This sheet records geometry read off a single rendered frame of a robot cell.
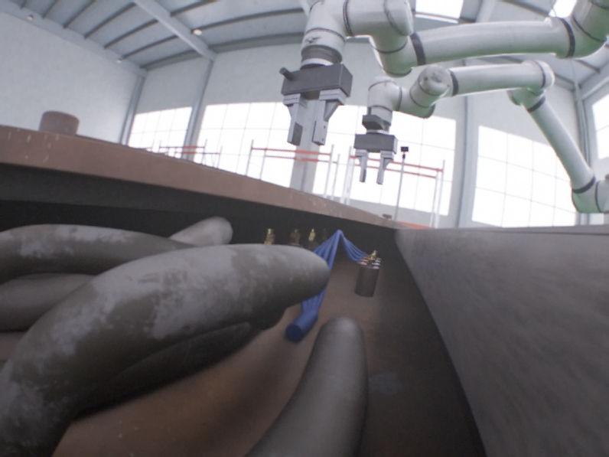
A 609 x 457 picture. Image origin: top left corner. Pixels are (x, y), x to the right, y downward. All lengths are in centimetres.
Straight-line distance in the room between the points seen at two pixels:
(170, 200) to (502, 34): 76
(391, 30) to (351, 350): 53
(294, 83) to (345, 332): 46
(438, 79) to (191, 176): 67
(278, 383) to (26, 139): 22
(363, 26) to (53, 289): 59
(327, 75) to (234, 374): 46
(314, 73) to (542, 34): 58
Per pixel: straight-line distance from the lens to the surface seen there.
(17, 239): 16
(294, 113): 51
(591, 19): 80
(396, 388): 20
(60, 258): 15
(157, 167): 21
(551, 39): 80
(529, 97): 124
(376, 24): 57
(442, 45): 68
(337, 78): 49
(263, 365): 19
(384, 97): 86
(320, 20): 58
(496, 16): 1069
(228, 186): 25
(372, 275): 40
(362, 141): 83
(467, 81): 85
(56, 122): 26
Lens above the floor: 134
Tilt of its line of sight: 3 degrees down
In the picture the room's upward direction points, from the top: 10 degrees clockwise
